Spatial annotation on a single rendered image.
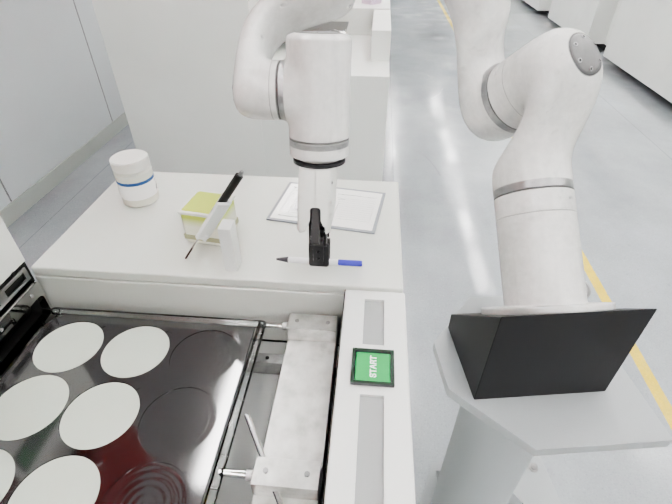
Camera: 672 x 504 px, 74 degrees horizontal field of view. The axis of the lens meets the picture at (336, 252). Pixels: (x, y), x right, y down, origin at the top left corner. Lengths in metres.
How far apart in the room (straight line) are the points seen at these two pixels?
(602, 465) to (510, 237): 1.21
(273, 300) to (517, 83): 0.51
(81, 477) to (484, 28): 0.85
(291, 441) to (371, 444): 0.13
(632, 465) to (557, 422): 1.09
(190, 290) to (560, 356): 0.59
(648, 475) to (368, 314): 1.37
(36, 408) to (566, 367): 0.76
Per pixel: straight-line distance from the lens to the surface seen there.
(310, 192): 0.62
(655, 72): 5.33
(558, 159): 0.76
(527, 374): 0.75
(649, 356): 2.24
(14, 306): 0.87
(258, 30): 0.65
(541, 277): 0.71
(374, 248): 0.78
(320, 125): 0.59
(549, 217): 0.73
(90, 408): 0.72
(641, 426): 0.86
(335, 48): 0.59
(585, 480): 1.77
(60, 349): 0.82
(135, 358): 0.75
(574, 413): 0.82
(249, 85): 0.61
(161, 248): 0.84
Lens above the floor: 1.44
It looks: 38 degrees down
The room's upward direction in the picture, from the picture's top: straight up
